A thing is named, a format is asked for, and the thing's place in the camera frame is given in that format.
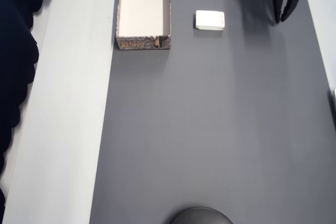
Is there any white rectangular block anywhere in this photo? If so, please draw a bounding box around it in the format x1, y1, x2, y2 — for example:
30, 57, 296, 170
195, 10, 226, 31

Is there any patterned open cardboard box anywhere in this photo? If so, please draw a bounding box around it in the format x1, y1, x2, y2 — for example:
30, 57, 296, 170
115, 0, 173, 51

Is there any grey desk mat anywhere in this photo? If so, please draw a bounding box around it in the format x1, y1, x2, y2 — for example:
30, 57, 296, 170
88, 0, 336, 224

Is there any black rounded dome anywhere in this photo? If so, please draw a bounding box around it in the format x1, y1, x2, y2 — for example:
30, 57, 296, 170
167, 206, 234, 224

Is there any dark scalloped fabric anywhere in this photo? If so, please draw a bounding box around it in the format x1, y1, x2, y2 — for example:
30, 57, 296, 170
0, 0, 61, 206

